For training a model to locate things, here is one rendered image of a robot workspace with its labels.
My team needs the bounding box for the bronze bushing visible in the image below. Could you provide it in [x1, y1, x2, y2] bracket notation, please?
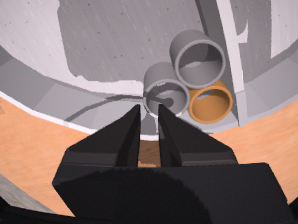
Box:
[188, 79, 233, 124]

